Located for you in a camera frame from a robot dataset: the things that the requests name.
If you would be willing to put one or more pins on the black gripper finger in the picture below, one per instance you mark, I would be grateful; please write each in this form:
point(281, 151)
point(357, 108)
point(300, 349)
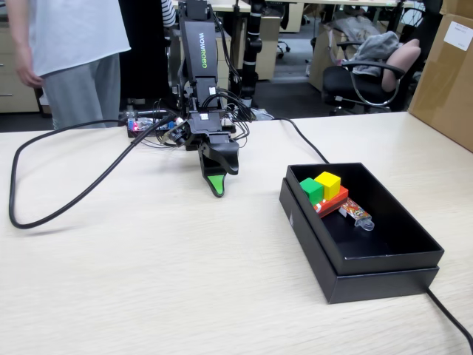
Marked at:
point(229, 155)
point(217, 185)

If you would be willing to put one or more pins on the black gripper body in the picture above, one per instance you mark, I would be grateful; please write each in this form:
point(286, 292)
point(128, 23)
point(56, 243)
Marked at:
point(205, 125)

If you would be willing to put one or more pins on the green wooden cube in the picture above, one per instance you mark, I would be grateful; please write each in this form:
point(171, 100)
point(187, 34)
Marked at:
point(310, 190)

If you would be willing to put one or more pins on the yellow wooden cube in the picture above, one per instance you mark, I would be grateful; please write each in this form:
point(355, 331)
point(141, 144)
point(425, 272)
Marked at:
point(329, 185)

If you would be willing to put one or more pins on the orange white snack box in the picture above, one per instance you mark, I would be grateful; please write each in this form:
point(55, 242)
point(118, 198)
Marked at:
point(338, 199)

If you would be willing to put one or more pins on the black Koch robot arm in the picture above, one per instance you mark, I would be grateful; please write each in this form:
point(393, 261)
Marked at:
point(199, 48)

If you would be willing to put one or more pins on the standing person's forearm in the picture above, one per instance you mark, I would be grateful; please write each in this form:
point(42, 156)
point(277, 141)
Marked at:
point(18, 40)

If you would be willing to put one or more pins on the black cardboard box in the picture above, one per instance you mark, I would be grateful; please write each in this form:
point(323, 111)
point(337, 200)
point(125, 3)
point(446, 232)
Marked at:
point(391, 264)

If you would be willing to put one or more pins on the large brown cardboard box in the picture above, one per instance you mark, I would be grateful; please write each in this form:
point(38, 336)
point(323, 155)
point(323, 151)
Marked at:
point(443, 92)

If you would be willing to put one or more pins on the standing person's hand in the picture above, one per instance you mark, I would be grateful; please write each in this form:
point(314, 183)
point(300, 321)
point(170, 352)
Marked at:
point(29, 77)

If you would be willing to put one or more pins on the blue controller board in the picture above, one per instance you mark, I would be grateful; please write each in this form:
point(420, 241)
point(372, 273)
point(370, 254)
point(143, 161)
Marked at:
point(142, 125)

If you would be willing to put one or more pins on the black pole with grey bands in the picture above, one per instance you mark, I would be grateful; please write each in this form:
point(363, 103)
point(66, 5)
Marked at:
point(252, 44)

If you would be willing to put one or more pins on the black chrome office chair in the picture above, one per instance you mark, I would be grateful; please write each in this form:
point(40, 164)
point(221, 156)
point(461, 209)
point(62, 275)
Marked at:
point(343, 83)

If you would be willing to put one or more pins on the colourful candy packet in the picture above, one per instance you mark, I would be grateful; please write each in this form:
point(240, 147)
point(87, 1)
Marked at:
point(353, 211)

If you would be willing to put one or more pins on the person in white shirt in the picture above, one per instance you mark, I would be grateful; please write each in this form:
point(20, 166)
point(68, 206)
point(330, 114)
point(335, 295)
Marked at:
point(74, 37)

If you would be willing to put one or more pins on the clear plastic bag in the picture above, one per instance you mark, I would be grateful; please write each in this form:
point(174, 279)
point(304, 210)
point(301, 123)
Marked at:
point(351, 24)

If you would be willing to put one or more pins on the grey cloth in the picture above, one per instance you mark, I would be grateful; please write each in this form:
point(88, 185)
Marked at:
point(377, 48)

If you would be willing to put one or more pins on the pink cushion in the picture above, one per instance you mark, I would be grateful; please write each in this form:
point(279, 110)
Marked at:
point(401, 59)

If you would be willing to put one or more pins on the beige drawer cabinet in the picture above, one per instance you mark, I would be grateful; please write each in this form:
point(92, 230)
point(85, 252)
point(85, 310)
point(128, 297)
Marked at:
point(9, 96)

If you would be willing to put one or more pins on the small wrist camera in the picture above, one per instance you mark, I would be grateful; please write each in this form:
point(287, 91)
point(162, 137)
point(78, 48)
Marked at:
point(180, 136)

